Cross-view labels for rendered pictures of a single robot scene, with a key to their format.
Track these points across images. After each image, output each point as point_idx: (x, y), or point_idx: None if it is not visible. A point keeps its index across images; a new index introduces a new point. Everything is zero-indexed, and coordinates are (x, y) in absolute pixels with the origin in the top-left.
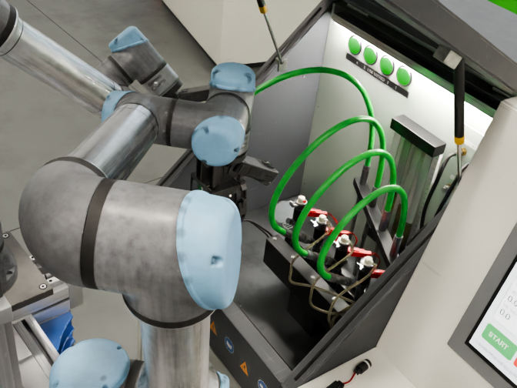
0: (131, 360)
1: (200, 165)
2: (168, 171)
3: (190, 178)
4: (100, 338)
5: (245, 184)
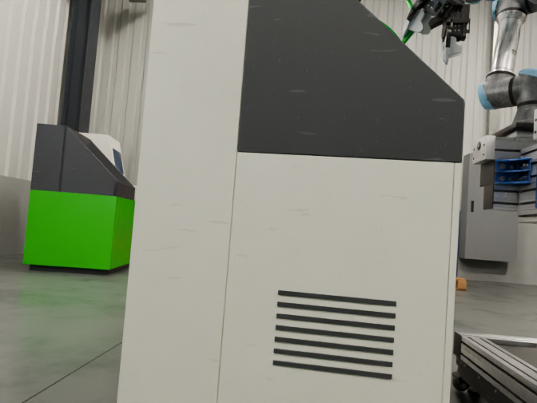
0: (516, 76)
1: (467, 13)
2: (429, 67)
3: (470, 21)
4: (529, 68)
5: (442, 28)
